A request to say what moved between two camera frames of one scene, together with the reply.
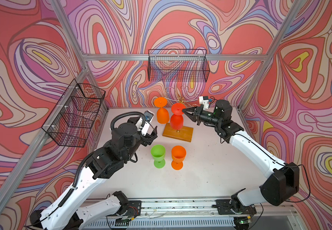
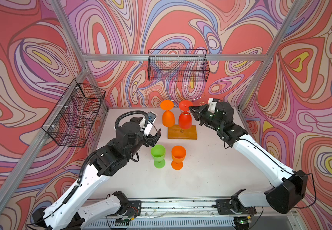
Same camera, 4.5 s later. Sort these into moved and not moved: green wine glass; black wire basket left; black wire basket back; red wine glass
Moved: red wine glass
Not moved: black wire basket left; black wire basket back; green wine glass
